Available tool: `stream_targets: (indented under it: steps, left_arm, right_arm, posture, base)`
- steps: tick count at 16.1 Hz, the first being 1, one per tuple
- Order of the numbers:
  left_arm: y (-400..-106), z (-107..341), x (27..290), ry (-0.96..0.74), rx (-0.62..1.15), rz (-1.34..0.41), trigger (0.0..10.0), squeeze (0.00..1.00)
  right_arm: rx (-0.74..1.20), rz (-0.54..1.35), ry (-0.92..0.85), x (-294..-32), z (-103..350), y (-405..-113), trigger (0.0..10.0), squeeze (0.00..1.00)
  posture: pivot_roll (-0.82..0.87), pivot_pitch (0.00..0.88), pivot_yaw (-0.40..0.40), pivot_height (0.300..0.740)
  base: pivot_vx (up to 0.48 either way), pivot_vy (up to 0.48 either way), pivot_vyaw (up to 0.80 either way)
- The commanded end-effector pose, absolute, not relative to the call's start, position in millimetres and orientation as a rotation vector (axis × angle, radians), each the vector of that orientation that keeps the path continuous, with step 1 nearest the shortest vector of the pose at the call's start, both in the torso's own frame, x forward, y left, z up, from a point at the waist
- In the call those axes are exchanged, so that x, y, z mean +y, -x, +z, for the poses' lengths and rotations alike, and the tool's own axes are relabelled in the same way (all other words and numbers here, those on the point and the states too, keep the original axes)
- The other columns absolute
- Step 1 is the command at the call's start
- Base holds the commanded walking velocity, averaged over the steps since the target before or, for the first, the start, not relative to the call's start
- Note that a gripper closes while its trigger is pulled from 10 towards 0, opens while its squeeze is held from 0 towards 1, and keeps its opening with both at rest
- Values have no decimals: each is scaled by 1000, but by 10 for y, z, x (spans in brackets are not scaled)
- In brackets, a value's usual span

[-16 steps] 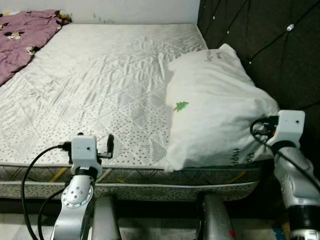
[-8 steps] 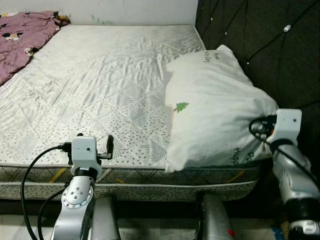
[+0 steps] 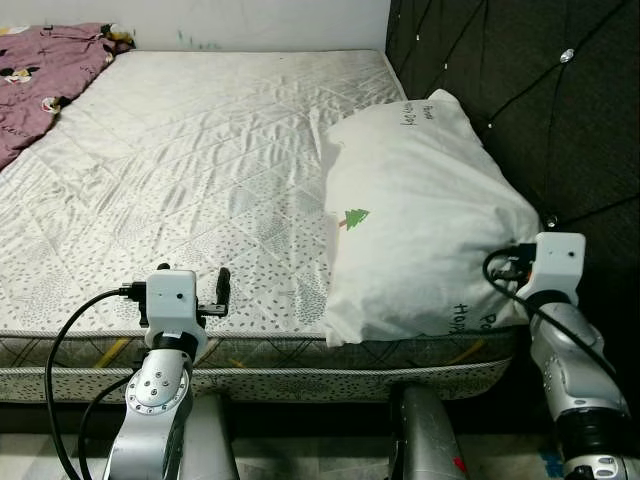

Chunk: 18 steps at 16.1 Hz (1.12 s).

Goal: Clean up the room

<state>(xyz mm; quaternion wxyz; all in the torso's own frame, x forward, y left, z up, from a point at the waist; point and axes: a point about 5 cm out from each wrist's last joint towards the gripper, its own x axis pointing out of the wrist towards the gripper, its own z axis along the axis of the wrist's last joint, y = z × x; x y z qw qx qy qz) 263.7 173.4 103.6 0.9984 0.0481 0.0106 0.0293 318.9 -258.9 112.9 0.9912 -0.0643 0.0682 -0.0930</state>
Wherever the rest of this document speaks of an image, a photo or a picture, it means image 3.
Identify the grey robot leg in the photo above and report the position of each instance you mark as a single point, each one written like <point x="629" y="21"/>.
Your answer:
<point x="425" y="440"/>
<point x="205" y="445"/>

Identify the grey quilted mattress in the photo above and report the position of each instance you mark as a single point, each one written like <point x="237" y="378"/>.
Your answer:
<point x="180" y="170"/>

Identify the dark tufted headboard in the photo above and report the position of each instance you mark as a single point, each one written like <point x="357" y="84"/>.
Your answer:
<point x="540" y="100"/>

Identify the grey left robot leg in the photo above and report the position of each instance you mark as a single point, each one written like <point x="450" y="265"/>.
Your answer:
<point x="205" y="445"/>

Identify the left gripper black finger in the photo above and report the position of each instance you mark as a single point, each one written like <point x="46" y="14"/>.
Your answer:
<point x="223" y="285"/>
<point x="163" y="267"/>

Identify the grey right robot leg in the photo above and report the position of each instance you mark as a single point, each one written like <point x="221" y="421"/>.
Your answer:
<point x="425" y="440"/>

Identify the pink cartoon mouse blanket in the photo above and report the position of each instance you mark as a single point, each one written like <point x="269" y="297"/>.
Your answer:
<point x="50" y="80"/>

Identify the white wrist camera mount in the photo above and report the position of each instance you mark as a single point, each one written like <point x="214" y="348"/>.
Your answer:
<point x="170" y="298"/>
<point x="560" y="258"/>

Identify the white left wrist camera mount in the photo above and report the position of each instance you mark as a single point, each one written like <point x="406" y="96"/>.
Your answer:
<point x="170" y="298"/>

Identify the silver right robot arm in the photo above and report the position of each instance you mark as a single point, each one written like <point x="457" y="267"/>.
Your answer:
<point x="570" y="370"/>

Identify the dark bed base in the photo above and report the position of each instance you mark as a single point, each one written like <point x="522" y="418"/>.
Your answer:
<point x="300" y="420"/>

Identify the white pillow with tree print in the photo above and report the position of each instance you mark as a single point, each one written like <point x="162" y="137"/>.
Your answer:
<point x="420" y="230"/>

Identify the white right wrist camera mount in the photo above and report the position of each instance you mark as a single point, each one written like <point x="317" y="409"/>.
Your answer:
<point x="560" y="258"/>

